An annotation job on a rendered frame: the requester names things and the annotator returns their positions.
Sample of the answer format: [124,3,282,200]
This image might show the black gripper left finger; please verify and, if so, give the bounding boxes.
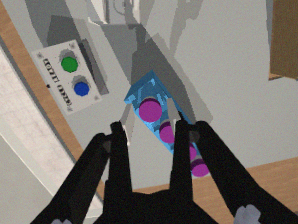
[30,103,135,224]

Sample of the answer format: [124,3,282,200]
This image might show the purple cylindrical cap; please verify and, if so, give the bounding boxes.
[190,142,197,161]
[191,159,209,177]
[159,121,174,143]
[139,98,162,122]

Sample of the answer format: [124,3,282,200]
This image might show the grey button panel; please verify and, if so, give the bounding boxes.
[31,39,109,116]

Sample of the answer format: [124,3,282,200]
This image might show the grey flat mat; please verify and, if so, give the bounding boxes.
[1,0,298,190]

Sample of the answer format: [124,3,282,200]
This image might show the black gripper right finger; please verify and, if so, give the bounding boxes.
[165,98,298,224]

